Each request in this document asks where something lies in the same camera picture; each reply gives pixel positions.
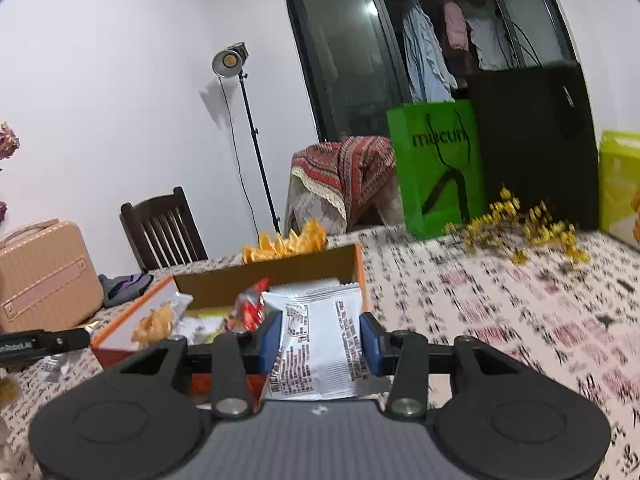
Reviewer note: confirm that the pink artificial flowers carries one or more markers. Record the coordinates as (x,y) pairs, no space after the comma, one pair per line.
(7,142)

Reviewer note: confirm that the studio light on stand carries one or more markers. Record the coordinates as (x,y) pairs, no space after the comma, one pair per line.
(227,61)

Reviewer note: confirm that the hanging pink garment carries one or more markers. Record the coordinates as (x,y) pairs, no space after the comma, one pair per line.
(455,30)

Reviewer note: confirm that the yellow cracker snack packet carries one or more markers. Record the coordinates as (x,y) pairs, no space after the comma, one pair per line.
(152,325)

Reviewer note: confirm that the pink hard suitcase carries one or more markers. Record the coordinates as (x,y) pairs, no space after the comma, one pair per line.
(45,280)

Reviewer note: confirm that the grey and purple cloth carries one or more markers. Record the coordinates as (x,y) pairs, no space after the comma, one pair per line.
(125,290)

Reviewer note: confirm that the yellow flower branch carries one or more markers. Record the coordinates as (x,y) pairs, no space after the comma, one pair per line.
(505,220)

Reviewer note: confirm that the black paper shopping bag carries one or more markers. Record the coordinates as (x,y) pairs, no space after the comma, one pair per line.
(535,150)

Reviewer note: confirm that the hanging light blue shirt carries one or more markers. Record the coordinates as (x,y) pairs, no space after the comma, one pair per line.
(425,60)

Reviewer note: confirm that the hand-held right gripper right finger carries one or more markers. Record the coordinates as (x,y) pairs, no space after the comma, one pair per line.
(370,342)

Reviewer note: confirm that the red patterned cloth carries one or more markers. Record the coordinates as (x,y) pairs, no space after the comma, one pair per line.
(350,170)

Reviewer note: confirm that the hanging white garment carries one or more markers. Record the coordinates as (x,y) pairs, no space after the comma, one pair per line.
(490,45)

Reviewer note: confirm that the red cartoon snack packet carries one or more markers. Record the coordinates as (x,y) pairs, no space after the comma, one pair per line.
(247,310)

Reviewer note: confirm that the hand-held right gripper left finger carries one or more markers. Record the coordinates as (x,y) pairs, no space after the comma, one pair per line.
(272,340)

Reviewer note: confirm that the large green snack packet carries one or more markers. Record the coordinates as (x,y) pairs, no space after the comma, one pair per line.
(210,325)

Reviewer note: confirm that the orange cardboard box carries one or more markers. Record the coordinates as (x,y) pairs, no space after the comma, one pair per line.
(310,265)

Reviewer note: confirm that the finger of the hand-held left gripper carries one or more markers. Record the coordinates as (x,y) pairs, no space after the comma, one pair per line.
(62,341)

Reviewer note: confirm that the orange artificial flowers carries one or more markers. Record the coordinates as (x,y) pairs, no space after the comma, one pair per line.
(290,242)

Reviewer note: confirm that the light green snack box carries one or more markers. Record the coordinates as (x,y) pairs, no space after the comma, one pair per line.
(620,185)

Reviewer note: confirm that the dark glass sliding door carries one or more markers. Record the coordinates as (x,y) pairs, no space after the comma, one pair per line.
(340,60)

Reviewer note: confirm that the green paper shopping bag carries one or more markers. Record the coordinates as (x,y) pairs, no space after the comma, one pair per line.
(430,185)

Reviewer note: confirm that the dark wooden chair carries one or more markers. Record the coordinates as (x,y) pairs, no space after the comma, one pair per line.
(160,230)

